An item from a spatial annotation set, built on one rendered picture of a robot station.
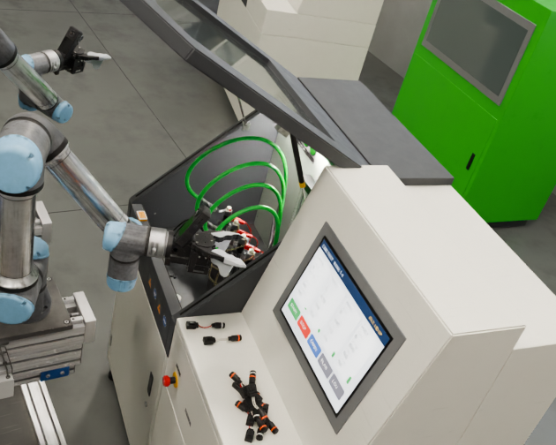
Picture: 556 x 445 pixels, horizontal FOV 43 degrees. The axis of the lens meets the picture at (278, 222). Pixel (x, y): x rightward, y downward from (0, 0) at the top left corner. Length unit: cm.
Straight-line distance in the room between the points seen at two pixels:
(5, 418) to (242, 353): 111
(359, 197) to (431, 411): 60
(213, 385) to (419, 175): 92
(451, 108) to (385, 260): 332
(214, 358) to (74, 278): 180
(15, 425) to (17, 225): 132
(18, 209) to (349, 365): 90
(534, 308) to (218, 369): 91
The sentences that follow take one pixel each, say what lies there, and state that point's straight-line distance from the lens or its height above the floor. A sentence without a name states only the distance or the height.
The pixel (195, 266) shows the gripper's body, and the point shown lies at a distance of 179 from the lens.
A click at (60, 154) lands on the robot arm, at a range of 180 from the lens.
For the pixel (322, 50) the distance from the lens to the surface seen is 537.
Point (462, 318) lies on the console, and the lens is 169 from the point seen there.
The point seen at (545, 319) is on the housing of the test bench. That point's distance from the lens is 198.
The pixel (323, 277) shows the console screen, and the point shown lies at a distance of 199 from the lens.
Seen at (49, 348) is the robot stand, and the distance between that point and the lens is 223.
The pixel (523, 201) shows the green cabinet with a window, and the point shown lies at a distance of 536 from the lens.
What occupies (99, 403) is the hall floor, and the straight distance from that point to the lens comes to 329.
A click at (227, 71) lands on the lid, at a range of 179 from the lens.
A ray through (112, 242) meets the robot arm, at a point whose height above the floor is 144.
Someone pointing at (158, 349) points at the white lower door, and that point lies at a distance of 251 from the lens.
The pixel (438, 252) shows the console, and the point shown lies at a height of 155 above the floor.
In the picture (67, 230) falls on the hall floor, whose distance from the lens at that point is 418.
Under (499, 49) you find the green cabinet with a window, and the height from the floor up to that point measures 127.
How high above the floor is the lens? 253
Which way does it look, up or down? 34 degrees down
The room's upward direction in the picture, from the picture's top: 16 degrees clockwise
